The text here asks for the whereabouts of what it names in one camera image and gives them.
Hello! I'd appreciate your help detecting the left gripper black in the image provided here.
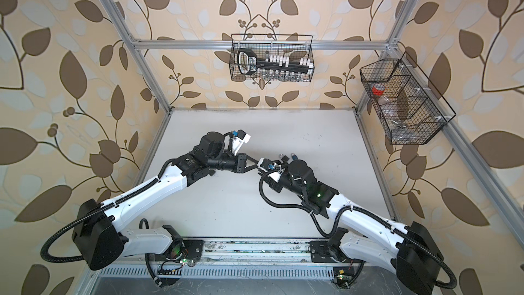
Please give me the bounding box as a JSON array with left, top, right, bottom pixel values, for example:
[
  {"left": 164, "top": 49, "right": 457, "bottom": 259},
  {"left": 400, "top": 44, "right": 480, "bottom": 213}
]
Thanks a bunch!
[{"left": 206, "top": 151, "right": 262, "bottom": 173}]

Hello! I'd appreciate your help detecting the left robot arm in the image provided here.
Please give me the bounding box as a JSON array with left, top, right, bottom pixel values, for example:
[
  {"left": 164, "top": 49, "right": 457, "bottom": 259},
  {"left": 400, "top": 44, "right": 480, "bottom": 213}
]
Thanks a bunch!
[{"left": 40, "top": 130, "right": 257, "bottom": 270}]

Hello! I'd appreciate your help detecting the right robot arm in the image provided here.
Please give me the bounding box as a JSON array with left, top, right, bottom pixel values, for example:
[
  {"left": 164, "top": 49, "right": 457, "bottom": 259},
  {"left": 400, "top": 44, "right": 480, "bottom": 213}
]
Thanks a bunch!
[{"left": 257, "top": 158, "right": 458, "bottom": 294}]

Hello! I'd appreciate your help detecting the black socket set holder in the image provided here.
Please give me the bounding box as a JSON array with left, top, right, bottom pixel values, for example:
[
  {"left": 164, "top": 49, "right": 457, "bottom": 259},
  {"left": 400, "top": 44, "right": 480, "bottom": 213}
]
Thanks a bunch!
[{"left": 236, "top": 49, "right": 315, "bottom": 76}]

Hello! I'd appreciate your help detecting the clear plastic bag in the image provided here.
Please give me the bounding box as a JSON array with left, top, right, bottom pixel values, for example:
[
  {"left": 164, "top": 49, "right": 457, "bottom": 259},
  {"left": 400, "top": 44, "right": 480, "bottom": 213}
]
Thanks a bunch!
[{"left": 386, "top": 113, "right": 433, "bottom": 145}]

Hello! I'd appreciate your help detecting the red capped item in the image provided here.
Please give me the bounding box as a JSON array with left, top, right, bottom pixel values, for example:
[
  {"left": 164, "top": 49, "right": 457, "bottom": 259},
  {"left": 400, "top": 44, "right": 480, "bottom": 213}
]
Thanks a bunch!
[{"left": 371, "top": 83, "right": 386, "bottom": 98}]

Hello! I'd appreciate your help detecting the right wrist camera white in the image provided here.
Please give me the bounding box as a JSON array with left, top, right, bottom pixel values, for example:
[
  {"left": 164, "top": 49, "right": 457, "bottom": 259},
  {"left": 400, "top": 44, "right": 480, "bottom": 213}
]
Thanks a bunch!
[{"left": 257, "top": 158, "right": 283, "bottom": 182}]

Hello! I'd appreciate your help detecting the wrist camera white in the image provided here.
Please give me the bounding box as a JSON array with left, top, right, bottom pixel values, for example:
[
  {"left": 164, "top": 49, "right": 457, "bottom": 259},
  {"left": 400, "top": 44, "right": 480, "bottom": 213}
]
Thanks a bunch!
[
  {"left": 257, "top": 158, "right": 283, "bottom": 182},
  {"left": 228, "top": 130, "right": 251, "bottom": 156}
]

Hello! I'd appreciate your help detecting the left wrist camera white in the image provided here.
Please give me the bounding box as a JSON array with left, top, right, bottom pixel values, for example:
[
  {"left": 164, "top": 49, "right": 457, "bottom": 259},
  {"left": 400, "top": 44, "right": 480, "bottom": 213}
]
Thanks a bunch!
[{"left": 228, "top": 130, "right": 251, "bottom": 156}]

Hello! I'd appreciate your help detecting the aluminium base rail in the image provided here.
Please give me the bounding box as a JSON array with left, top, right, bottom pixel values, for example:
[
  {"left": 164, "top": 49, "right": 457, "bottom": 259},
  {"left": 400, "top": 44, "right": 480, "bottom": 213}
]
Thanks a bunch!
[{"left": 93, "top": 236, "right": 428, "bottom": 281}]

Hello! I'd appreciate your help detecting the back wire basket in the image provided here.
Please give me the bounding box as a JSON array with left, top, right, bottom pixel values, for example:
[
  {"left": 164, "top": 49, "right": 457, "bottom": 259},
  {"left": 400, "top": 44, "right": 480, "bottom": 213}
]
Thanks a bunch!
[{"left": 229, "top": 32, "right": 315, "bottom": 83}]

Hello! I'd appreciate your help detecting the side wire basket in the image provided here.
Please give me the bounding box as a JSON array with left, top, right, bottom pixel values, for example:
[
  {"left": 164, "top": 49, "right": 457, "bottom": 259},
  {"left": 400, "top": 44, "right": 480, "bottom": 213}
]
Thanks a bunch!
[{"left": 360, "top": 53, "right": 456, "bottom": 145}]

